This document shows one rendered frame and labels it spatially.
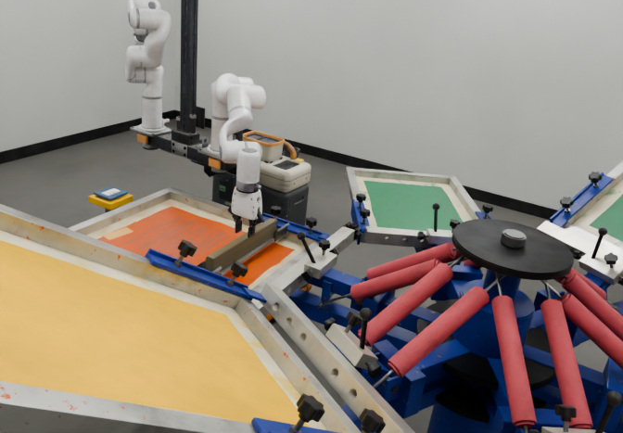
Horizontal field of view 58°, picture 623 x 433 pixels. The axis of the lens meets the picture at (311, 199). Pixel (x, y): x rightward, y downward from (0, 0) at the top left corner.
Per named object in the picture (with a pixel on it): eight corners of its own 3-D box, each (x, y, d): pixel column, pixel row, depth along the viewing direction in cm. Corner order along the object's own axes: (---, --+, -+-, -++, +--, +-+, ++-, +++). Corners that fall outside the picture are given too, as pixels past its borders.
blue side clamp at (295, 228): (255, 232, 224) (256, 216, 221) (262, 228, 228) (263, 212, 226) (321, 255, 212) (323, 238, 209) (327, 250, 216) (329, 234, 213)
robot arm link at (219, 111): (208, 113, 248) (209, 77, 242) (237, 114, 252) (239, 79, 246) (210, 120, 240) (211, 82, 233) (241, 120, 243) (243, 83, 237)
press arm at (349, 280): (306, 283, 183) (307, 269, 181) (314, 274, 188) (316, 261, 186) (353, 300, 176) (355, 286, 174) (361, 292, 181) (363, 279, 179)
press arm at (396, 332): (153, 255, 215) (153, 241, 213) (164, 249, 220) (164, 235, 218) (473, 386, 164) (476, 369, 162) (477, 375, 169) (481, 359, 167)
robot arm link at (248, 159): (233, 138, 190) (260, 138, 193) (232, 167, 194) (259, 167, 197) (239, 153, 177) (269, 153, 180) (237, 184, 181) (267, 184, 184)
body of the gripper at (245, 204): (266, 185, 187) (264, 216, 192) (241, 178, 191) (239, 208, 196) (253, 192, 181) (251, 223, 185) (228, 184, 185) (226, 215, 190)
